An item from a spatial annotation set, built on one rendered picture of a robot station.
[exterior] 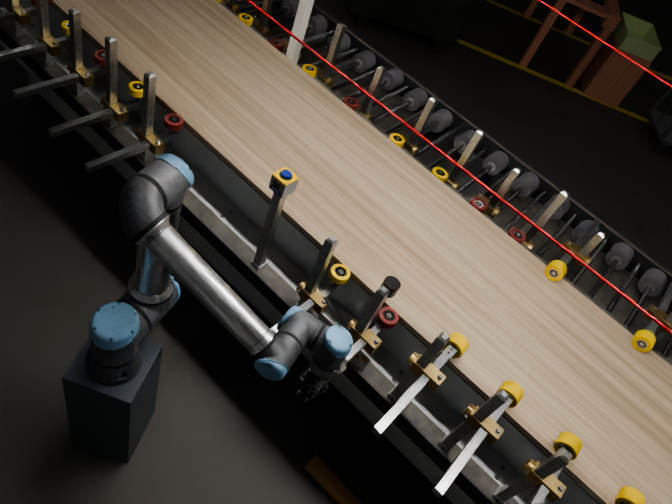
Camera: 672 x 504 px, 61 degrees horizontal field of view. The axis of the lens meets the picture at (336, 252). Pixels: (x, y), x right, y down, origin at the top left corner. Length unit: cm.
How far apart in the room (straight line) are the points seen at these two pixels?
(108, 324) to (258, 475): 110
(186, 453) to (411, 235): 136
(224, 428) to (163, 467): 31
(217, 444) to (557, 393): 146
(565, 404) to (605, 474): 26
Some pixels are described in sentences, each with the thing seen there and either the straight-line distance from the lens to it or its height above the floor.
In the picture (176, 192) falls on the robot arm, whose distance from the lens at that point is 161.
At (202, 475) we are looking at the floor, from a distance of 270.
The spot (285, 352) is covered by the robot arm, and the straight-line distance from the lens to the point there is 162.
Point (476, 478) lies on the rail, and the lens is 226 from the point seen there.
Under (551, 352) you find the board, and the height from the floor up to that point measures 90.
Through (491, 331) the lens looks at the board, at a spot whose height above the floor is 90.
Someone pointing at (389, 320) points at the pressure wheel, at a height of 90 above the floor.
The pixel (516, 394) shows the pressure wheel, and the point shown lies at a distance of 214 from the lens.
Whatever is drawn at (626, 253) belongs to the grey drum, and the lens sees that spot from 324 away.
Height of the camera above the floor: 256
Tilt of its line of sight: 47 degrees down
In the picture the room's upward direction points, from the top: 25 degrees clockwise
